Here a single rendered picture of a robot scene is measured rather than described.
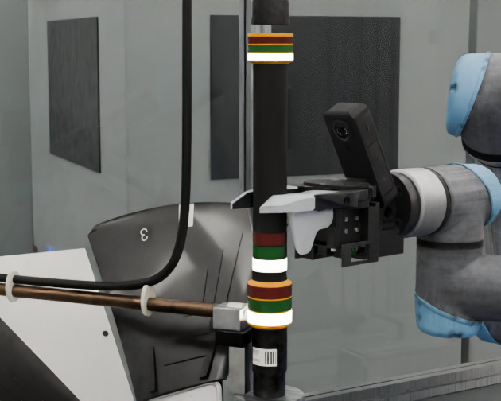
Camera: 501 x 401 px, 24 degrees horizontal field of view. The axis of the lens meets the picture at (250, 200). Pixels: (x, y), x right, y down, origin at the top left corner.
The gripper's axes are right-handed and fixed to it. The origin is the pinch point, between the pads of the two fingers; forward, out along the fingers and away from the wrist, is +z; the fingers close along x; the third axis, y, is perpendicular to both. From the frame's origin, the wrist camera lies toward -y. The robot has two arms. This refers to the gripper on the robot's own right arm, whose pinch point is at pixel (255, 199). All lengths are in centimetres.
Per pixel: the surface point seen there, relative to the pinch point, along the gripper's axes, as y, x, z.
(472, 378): 48, 54, -106
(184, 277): 10.0, 14.3, -2.5
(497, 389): 51, 52, -112
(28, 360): 14.5, 9.8, 19.5
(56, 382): 16.5, 8.1, 17.6
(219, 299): 11.8, 9.6, -3.5
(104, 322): 19.4, 36.0, -7.1
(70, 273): 13.6, 41.1, -5.5
